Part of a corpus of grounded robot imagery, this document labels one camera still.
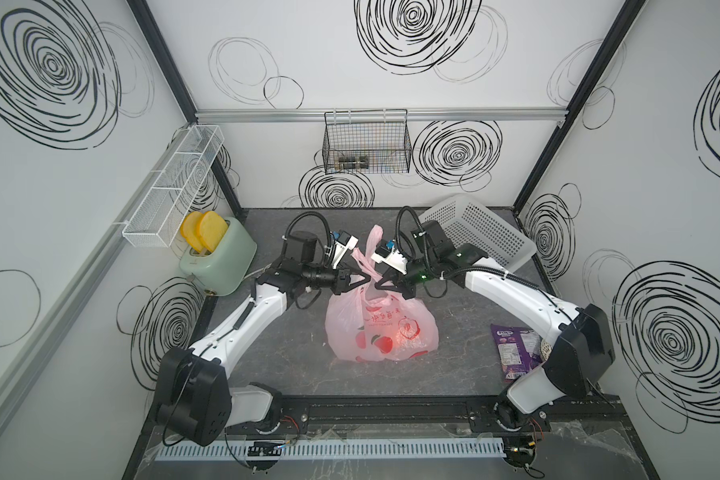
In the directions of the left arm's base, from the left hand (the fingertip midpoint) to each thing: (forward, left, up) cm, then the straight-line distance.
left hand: (367, 280), depth 74 cm
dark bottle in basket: (+35, +5, +10) cm, 37 cm away
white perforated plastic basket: (+40, -38, -20) cm, 59 cm away
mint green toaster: (+7, +42, -9) cm, 44 cm away
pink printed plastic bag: (-7, -1, -11) cm, 13 cm away
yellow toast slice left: (+17, +53, -3) cm, 56 cm away
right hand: (+1, -4, -2) cm, 4 cm away
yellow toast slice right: (+19, +47, -3) cm, 51 cm away
